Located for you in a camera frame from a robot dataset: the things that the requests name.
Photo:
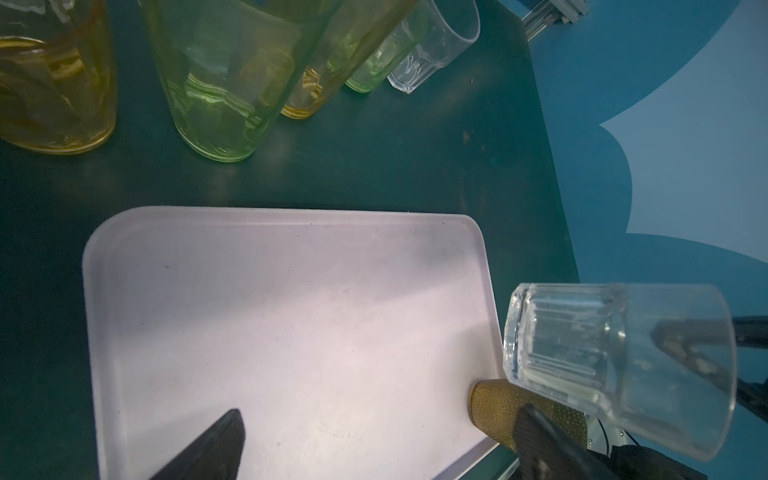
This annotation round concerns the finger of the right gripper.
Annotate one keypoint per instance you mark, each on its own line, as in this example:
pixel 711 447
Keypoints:
pixel 752 396
pixel 749 331

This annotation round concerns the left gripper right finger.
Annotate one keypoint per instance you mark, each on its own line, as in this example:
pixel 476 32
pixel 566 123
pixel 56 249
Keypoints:
pixel 546 452

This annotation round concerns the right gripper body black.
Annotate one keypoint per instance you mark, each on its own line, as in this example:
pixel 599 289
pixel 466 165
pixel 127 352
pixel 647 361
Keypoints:
pixel 633 462

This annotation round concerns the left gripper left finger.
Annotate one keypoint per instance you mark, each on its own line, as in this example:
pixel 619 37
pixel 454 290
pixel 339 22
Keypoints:
pixel 215 454

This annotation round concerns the clear faceted glass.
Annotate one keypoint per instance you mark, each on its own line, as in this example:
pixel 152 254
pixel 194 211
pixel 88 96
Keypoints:
pixel 588 347
pixel 58 11
pixel 451 27

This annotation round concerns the pink rectangular tray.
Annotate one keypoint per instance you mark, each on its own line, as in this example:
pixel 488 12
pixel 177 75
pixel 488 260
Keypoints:
pixel 348 340

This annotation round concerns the tall green glass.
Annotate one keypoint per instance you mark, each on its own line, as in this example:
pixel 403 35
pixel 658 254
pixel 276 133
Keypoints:
pixel 228 67

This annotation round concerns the orange short glass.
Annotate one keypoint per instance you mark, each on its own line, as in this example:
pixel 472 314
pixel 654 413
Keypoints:
pixel 58 82

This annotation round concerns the small green glass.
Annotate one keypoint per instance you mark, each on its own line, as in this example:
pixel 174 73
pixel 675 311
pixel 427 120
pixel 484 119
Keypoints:
pixel 392 51

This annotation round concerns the tall orange glass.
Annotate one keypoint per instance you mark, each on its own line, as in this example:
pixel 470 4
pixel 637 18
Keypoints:
pixel 355 32

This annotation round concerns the aluminium frame right post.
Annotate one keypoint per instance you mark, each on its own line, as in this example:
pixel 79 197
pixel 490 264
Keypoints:
pixel 549 12

